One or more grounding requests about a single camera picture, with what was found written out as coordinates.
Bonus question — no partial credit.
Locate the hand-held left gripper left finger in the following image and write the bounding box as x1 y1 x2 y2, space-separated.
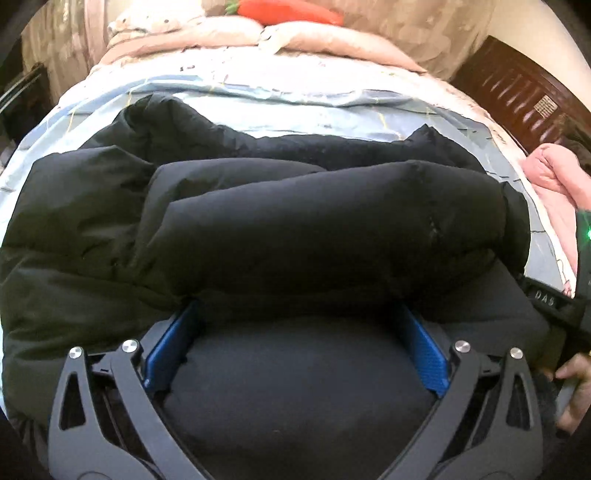
48 300 204 480

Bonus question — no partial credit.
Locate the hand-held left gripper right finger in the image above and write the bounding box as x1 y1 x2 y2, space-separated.
399 305 544 480

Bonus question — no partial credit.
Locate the black hooded puffer jacket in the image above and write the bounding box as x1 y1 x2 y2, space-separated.
0 95 555 480

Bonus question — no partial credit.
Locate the person's right hand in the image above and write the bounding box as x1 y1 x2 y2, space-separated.
553 355 591 435

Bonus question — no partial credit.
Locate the pink folded quilt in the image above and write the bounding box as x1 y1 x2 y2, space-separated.
522 142 591 296
259 22 428 75

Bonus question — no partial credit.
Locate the dark wooden headboard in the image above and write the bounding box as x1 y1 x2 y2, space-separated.
450 36 591 155

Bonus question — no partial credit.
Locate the blue checked blanket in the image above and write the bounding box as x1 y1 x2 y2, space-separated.
0 76 573 296

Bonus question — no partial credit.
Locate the pink pillow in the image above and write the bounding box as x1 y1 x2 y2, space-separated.
99 18 269 65

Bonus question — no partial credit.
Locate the floral lace curtain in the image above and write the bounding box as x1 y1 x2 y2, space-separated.
339 0 490 81

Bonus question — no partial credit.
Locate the white floral pillow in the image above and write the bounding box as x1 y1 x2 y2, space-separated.
107 8 206 37

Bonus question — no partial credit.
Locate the orange carrot plush toy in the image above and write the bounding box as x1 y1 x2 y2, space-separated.
224 0 345 27

